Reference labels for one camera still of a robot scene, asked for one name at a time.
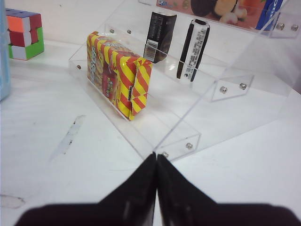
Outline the small black box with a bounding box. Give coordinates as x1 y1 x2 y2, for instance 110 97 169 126
143 12 177 64

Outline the clear acrylic right shelf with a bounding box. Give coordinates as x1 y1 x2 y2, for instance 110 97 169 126
69 0 301 160

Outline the light blue plastic basket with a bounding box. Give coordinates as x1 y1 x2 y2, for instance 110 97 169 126
0 0 11 101

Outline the colourful Rubik's cube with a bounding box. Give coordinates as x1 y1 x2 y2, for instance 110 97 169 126
6 8 45 61

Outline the black white tissue pack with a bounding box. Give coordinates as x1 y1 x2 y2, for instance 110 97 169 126
176 19 210 82

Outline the red yellow striped snack pack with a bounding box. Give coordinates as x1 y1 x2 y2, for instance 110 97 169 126
87 32 153 121

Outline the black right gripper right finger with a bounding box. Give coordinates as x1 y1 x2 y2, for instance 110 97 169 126
157 154 301 226

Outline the pink blue Oreo box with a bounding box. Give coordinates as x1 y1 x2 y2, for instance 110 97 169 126
156 0 283 30

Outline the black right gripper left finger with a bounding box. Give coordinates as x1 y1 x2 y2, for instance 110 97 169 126
16 153 157 226

